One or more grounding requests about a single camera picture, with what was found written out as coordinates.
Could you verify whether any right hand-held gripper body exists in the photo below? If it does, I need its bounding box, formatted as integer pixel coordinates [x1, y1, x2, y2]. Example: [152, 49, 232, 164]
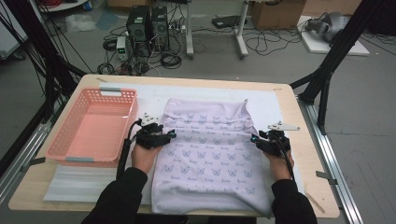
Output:
[258, 120, 301, 157]

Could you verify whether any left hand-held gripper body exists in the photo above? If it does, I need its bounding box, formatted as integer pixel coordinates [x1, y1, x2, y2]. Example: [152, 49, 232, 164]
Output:
[134, 113, 171, 150]

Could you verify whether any lilac butterfly print cloth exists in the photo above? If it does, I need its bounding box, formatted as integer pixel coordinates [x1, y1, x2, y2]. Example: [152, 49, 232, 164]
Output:
[151, 97, 273, 217]

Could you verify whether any person's left hand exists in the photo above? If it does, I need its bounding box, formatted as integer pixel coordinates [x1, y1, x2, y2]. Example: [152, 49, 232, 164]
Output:
[131, 143, 163, 175]

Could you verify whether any person's right hand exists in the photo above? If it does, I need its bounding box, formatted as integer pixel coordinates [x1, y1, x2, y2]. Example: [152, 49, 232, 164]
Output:
[264, 148, 295, 182]

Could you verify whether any white foam mat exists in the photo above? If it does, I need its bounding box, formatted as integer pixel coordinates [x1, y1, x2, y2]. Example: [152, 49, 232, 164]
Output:
[43, 82, 306, 208]

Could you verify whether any pink perforated plastic basket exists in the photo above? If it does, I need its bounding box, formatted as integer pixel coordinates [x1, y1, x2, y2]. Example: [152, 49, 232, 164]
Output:
[45, 87, 139, 169]

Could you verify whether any thin wooden stick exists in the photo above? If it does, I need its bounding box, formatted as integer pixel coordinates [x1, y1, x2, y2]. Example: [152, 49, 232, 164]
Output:
[304, 189, 327, 215]

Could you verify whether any white bench power supply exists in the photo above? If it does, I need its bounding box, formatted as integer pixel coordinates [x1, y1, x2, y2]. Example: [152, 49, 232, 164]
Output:
[116, 35, 129, 62]

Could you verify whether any white desk leg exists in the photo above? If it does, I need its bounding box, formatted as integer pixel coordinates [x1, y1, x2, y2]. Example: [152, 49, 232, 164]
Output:
[234, 0, 250, 60]
[185, 0, 196, 60]

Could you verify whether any white floor board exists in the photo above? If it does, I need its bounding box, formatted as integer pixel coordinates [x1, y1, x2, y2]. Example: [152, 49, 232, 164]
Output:
[297, 15, 371, 57]

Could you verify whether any white power strip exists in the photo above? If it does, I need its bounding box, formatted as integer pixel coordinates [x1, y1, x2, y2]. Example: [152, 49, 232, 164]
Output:
[167, 23, 188, 34]

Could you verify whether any black computer tower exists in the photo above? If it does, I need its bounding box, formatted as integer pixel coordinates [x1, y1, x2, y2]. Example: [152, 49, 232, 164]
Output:
[150, 6, 171, 52]
[126, 5, 152, 57]

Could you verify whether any teal sheet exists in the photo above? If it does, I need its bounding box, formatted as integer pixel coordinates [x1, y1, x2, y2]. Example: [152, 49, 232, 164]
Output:
[95, 8, 120, 31]

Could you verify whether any black flat device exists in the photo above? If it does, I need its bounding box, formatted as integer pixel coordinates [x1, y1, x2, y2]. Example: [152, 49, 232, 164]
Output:
[211, 14, 248, 30]

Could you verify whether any grey rounded device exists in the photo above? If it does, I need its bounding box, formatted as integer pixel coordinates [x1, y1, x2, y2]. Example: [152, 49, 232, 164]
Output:
[304, 11, 351, 43]

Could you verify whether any brown cardboard box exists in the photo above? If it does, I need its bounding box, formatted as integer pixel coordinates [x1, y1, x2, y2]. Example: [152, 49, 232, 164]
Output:
[251, 0, 307, 31]

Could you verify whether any clear plastic bag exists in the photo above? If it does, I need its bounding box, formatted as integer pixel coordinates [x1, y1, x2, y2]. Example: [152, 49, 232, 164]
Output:
[64, 13, 98, 34]

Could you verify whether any right hand-held gripper cable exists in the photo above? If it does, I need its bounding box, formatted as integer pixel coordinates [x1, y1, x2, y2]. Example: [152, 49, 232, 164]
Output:
[277, 136, 296, 182]

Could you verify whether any hand-held gripper cable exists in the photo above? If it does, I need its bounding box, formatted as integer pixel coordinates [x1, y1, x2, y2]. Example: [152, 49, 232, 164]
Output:
[277, 136, 296, 182]
[116, 119, 142, 180]

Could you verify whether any left hand-held gripper cable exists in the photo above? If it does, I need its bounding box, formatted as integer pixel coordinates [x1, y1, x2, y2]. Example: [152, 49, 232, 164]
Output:
[116, 119, 142, 180]

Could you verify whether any aluminium rail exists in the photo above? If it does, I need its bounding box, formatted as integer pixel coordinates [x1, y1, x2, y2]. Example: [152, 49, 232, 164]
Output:
[297, 96, 364, 224]
[0, 120, 52, 203]

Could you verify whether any grey metal bracket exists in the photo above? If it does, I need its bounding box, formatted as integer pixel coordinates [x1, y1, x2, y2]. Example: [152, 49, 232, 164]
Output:
[21, 157, 47, 173]
[316, 170, 339, 186]

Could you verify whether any black floor cable bundle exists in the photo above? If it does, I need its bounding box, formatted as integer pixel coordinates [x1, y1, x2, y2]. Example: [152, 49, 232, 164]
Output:
[96, 3, 188, 77]

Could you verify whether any long black floor cable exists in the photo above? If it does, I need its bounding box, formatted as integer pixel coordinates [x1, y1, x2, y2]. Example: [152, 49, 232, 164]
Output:
[245, 27, 304, 57]

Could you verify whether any black frame strut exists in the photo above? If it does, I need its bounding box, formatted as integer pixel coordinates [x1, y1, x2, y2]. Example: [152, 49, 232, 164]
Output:
[289, 0, 396, 136]
[0, 0, 88, 125]

